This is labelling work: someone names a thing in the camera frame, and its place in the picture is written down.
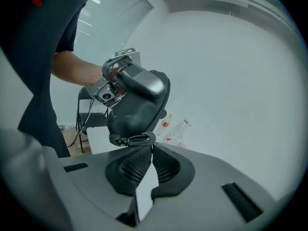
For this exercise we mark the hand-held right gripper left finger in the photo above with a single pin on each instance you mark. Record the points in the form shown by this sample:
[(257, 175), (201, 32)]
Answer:
[(96, 189)]

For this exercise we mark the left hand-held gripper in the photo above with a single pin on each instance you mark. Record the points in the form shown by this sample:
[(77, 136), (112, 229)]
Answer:
[(132, 56)]

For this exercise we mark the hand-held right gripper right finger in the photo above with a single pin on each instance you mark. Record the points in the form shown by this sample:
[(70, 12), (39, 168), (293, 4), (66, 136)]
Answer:
[(204, 196)]

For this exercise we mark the black glasses case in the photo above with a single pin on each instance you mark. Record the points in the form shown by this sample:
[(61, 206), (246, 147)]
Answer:
[(132, 114)]

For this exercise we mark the person's left forearm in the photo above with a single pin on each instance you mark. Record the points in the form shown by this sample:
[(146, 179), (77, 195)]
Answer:
[(72, 68)]

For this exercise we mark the person's left hand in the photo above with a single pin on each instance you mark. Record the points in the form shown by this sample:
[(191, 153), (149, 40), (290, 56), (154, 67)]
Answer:
[(115, 72)]

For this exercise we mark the red label plastic bottle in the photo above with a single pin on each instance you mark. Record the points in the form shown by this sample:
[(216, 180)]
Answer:
[(164, 124)]

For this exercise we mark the black folding chair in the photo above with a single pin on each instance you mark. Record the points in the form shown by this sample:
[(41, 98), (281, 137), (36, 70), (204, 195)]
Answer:
[(93, 119)]

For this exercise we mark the white window blinds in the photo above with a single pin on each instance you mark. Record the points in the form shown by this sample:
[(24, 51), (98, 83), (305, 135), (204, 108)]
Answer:
[(115, 13)]

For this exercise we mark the person's black shirt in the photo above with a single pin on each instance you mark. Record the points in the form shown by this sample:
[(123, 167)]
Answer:
[(36, 68)]

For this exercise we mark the fisheye gripper camera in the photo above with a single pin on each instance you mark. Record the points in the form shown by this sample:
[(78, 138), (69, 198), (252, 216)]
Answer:
[(106, 96)]

